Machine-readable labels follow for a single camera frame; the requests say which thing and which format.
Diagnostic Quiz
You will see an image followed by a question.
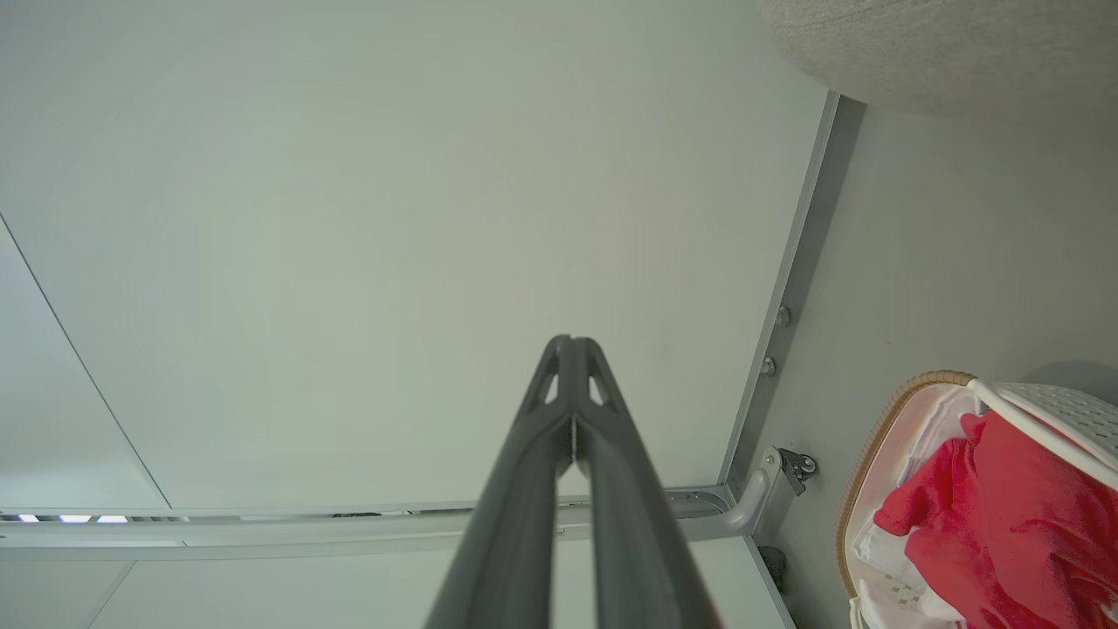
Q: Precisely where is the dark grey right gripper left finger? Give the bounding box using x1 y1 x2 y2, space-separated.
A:
424 335 574 629

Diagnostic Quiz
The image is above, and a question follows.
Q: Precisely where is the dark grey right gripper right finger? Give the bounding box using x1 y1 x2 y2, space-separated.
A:
573 337 722 629

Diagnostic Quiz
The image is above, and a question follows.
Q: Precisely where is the red garment with white cuffs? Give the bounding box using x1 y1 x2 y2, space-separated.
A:
873 411 1118 629

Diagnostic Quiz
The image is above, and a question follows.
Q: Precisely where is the grey fabric sofa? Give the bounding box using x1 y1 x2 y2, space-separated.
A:
760 0 1118 125

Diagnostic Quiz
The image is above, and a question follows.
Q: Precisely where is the black caster wheel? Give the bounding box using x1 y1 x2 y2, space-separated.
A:
780 447 819 496

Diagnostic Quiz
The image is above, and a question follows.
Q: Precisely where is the white patterned cloth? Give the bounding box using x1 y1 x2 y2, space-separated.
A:
852 577 966 629

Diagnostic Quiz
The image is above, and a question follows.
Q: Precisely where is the white perforated plastic basket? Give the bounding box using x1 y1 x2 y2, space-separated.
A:
968 377 1118 492

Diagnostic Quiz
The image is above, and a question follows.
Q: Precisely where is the silver metal frame leg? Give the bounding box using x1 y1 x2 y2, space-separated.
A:
681 446 791 536

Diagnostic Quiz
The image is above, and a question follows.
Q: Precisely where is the silver wall panel post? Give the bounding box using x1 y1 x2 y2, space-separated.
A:
0 489 739 560

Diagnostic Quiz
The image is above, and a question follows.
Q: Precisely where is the grey wall base rail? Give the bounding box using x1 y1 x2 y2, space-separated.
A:
718 90 867 516

